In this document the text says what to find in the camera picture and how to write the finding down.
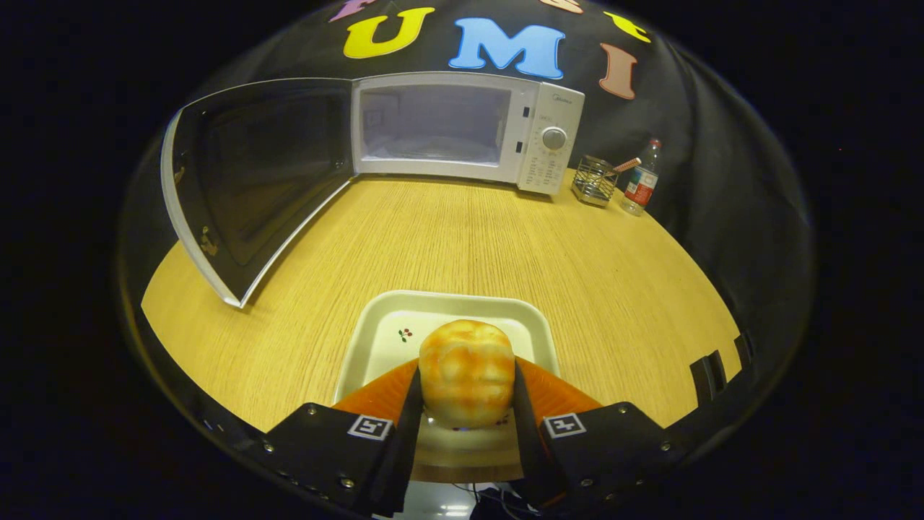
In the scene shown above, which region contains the cream square plate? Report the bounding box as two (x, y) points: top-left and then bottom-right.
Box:
(334, 290), (562, 483)

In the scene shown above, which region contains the golden bread bun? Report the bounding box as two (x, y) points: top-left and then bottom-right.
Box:
(419, 319), (516, 428)

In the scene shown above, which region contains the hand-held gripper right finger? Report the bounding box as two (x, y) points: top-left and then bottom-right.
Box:
(511, 356), (676, 510)

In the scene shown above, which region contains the white microwave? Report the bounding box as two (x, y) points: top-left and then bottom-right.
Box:
(160, 71), (585, 309)

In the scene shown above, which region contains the clear bottle with red label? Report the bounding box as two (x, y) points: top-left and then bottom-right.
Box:
(621, 139), (662, 217)

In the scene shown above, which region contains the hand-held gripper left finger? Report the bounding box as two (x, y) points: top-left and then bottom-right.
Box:
(263, 359), (423, 518)

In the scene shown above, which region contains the metal wire basket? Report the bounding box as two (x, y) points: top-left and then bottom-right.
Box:
(571, 155), (619, 209)

